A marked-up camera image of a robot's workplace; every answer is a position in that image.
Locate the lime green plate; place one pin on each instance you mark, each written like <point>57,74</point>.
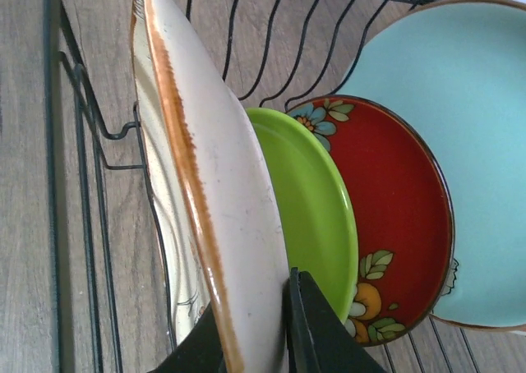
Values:
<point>316,212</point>

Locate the black wire dish rack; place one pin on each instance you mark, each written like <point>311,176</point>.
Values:
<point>72,105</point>

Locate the beige floral plate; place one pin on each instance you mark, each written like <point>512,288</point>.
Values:
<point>221,184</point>

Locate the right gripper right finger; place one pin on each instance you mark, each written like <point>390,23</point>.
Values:
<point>316,339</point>

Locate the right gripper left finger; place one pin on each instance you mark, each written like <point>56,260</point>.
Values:
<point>199,352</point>

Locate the small red floral plate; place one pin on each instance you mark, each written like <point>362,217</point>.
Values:
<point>402,209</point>

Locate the light blue plate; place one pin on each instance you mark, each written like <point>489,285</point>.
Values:
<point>455,71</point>

